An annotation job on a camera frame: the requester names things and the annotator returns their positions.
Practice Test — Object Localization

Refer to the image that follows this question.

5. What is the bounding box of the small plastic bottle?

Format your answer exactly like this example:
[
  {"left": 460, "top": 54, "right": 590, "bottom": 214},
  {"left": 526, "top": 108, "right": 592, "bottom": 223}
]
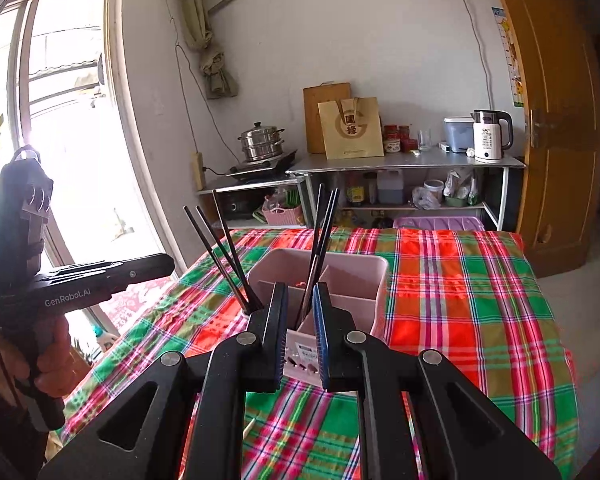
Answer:
[{"left": 92, "top": 325, "right": 117, "bottom": 352}]

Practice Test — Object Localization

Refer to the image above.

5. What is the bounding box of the dark liquid plastic jug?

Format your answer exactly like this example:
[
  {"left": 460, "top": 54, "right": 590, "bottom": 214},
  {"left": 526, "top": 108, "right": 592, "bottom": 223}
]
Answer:
[{"left": 377, "top": 170, "right": 405, "bottom": 205}]

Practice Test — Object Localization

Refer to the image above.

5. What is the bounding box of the crumpled plastic bag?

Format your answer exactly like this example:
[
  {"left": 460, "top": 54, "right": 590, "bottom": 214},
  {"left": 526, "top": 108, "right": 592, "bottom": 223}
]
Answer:
[{"left": 442, "top": 167, "right": 483, "bottom": 207}]

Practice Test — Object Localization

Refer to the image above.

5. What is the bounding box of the pink woven basket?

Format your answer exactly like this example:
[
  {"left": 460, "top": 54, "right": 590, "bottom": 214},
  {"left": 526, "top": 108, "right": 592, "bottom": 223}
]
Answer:
[{"left": 261, "top": 194, "right": 304, "bottom": 226}]

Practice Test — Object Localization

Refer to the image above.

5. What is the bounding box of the white framed window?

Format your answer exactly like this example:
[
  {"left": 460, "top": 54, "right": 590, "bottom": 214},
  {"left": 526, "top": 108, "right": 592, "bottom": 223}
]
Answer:
[{"left": 0, "top": 0, "right": 183, "bottom": 341}]

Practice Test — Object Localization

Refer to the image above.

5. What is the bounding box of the blue-lidded plastic container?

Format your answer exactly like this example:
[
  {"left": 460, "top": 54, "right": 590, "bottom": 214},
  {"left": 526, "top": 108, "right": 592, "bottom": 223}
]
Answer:
[{"left": 442, "top": 117, "right": 476, "bottom": 154}]

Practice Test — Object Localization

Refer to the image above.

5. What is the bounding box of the low metal stand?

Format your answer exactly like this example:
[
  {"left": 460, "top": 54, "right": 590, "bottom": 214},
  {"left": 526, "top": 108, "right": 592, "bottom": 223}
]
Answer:
[{"left": 196, "top": 174, "right": 312, "bottom": 231}]

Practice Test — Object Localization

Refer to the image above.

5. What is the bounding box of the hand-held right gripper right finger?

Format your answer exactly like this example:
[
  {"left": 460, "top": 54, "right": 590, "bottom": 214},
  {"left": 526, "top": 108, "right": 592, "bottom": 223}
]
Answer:
[{"left": 312, "top": 281, "right": 563, "bottom": 480}]

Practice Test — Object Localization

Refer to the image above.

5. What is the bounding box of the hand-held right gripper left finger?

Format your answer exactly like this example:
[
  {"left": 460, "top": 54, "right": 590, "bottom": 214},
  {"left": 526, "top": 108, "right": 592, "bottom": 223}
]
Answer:
[{"left": 37, "top": 281, "right": 289, "bottom": 480}]

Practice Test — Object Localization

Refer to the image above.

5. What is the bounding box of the wooden door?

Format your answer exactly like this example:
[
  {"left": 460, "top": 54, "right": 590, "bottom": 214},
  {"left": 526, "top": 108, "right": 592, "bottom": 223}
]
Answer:
[{"left": 482, "top": 0, "right": 600, "bottom": 278}]

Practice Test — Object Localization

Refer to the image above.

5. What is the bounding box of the pink plastic chopstick basket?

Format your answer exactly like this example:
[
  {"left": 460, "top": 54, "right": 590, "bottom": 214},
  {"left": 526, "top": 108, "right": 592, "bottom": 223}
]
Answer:
[{"left": 246, "top": 247, "right": 390, "bottom": 382}]

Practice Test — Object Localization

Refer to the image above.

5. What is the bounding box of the black metal chopstick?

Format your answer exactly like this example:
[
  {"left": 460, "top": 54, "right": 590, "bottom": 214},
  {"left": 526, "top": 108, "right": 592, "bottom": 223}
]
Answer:
[
  {"left": 302, "top": 189, "right": 334, "bottom": 328},
  {"left": 307, "top": 187, "right": 341, "bottom": 321},
  {"left": 298, "top": 184, "right": 325, "bottom": 328},
  {"left": 211, "top": 189, "right": 255, "bottom": 308},
  {"left": 183, "top": 205, "right": 253, "bottom": 315},
  {"left": 196, "top": 204, "right": 261, "bottom": 311}
]

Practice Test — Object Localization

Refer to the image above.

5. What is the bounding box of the person's left hand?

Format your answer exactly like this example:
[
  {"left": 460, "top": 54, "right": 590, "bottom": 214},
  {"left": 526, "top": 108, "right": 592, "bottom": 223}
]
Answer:
[{"left": 0, "top": 316, "right": 77, "bottom": 403}]

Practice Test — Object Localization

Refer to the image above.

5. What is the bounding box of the black induction cooker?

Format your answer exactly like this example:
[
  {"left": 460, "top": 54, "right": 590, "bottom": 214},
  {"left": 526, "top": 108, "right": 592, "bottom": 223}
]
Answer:
[{"left": 226, "top": 149, "right": 299, "bottom": 177}]

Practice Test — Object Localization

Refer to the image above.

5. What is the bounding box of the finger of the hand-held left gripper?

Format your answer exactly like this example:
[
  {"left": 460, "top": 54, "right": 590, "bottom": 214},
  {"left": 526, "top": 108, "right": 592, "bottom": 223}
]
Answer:
[{"left": 105, "top": 253, "right": 176, "bottom": 293}]

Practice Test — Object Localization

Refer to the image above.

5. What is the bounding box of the tan paper bag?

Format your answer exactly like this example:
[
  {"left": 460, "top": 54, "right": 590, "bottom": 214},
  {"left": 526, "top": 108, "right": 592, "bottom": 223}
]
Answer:
[{"left": 318, "top": 97, "right": 385, "bottom": 160}]

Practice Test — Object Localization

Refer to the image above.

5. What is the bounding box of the metal shelf table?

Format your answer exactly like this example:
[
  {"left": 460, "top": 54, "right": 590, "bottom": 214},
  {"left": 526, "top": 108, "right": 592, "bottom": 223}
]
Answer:
[{"left": 286, "top": 152, "right": 527, "bottom": 233}]

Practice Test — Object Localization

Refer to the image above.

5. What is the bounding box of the purple plastic crate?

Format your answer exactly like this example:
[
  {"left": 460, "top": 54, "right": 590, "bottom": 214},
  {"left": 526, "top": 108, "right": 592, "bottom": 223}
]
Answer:
[{"left": 392, "top": 216, "right": 484, "bottom": 233}]

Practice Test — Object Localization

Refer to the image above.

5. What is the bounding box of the stainless steamer pot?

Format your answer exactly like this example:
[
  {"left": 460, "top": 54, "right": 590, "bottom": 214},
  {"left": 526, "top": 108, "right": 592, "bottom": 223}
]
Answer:
[{"left": 237, "top": 121, "right": 286, "bottom": 162}]

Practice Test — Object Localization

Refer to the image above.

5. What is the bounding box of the white electric kettle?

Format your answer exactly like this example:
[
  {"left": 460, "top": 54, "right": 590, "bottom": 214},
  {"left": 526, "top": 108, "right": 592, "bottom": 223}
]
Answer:
[{"left": 470, "top": 110, "right": 514, "bottom": 163}]

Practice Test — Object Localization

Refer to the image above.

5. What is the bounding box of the thin wall wire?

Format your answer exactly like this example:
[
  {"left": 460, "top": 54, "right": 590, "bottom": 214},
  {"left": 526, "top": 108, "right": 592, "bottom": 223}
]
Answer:
[{"left": 444, "top": 0, "right": 496, "bottom": 107}]

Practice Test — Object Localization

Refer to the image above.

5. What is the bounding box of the giraffe wall chart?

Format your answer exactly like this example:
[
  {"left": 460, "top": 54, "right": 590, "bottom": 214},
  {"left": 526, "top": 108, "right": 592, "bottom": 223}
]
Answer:
[{"left": 490, "top": 6, "right": 526, "bottom": 109}]

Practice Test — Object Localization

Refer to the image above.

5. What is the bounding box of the beige tied curtain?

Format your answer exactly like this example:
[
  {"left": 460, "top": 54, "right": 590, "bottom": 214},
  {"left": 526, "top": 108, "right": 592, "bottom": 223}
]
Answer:
[{"left": 180, "top": 0, "right": 241, "bottom": 101}]

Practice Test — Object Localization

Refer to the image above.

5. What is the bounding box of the plaid tablecloth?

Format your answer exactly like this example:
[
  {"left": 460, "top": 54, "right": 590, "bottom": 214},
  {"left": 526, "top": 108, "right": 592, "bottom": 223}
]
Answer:
[{"left": 60, "top": 227, "right": 581, "bottom": 480}]

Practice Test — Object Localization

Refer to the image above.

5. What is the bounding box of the wooden cutting board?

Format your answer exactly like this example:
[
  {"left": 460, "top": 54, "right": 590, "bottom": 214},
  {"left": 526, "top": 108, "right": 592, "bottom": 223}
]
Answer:
[{"left": 303, "top": 82, "right": 352, "bottom": 155}]

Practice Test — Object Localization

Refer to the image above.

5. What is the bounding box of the red patterned floor mat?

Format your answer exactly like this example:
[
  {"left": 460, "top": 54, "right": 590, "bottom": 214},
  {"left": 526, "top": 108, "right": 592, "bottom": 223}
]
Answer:
[{"left": 100, "top": 277, "right": 178, "bottom": 337}]

